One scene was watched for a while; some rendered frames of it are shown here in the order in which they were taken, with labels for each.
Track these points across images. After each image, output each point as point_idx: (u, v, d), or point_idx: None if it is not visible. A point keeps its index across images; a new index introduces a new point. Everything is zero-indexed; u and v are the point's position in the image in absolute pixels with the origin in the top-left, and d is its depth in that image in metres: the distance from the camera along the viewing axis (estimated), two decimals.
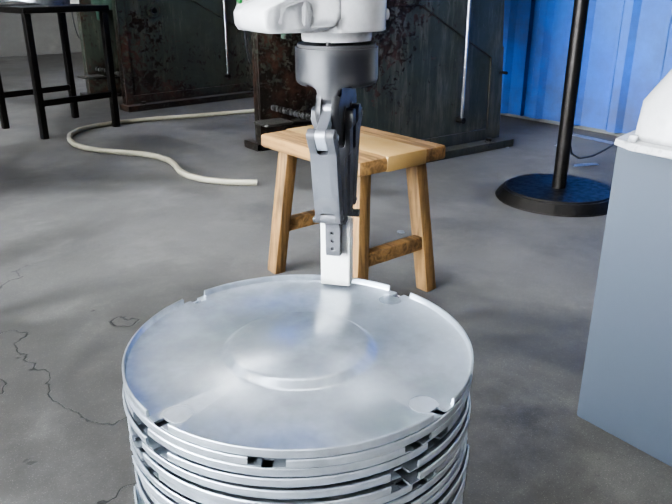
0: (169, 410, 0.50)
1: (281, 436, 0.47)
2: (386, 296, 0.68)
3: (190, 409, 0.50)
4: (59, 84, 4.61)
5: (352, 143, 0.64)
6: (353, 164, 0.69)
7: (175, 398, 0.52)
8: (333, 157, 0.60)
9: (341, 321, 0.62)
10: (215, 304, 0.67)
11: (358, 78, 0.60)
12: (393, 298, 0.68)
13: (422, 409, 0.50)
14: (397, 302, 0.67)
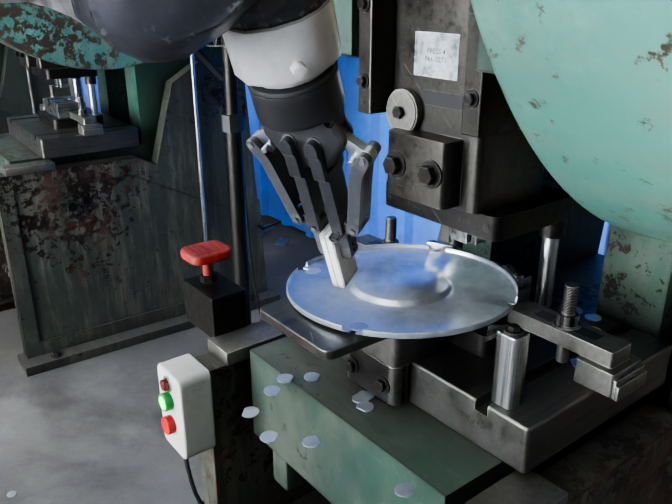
0: (439, 254, 0.98)
1: (376, 253, 0.99)
2: (362, 329, 0.76)
3: (429, 255, 0.98)
4: None
5: (297, 171, 0.61)
6: (349, 200, 0.61)
7: (442, 258, 0.97)
8: (262, 162, 0.64)
9: (383, 296, 0.83)
10: (492, 304, 0.82)
11: (256, 114, 0.57)
12: (355, 327, 0.77)
13: (313, 269, 0.94)
14: (351, 324, 0.78)
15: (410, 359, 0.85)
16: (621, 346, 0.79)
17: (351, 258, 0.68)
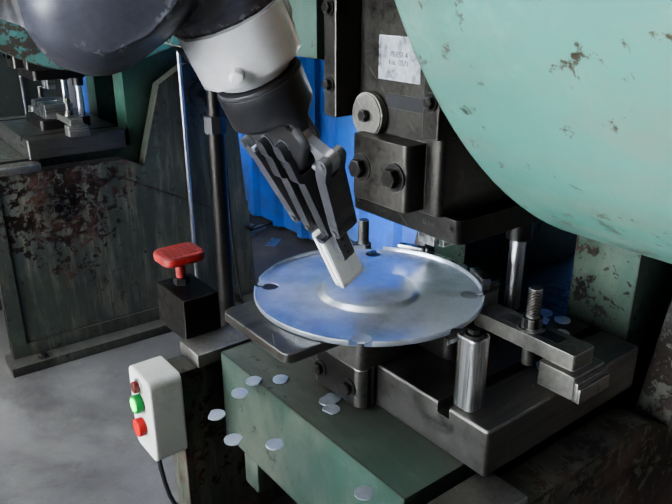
0: None
1: (283, 313, 0.82)
2: (472, 292, 0.87)
3: None
4: None
5: (277, 171, 0.62)
6: (325, 203, 0.61)
7: (280, 281, 0.91)
8: (257, 160, 0.66)
9: (409, 288, 0.87)
10: None
11: None
12: (472, 295, 0.87)
13: (355, 339, 0.76)
14: (469, 297, 0.86)
15: (375, 362, 0.85)
16: (583, 349, 0.79)
17: (345, 260, 0.67)
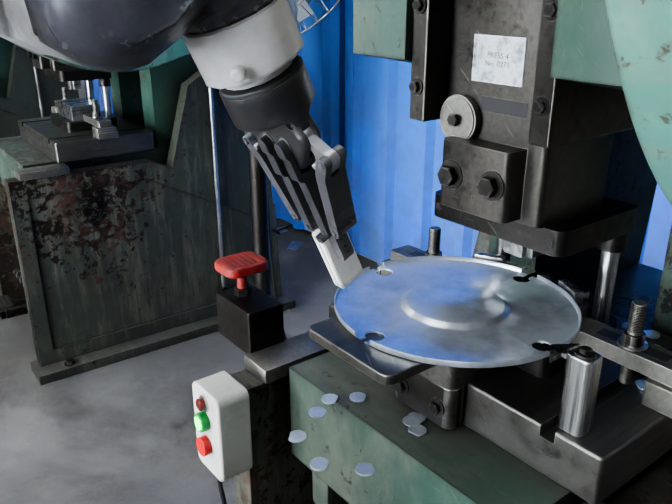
0: None
1: (560, 315, 0.80)
2: None
3: None
4: None
5: (278, 169, 0.62)
6: (324, 202, 0.61)
7: (523, 346, 0.74)
8: (259, 158, 0.66)
9: (425, 285, 0.87)
10: None
11: None
12: None
13: None
14: None
15: (466, 381, 0.80)
16: None
17: (345, 260, 0.67)
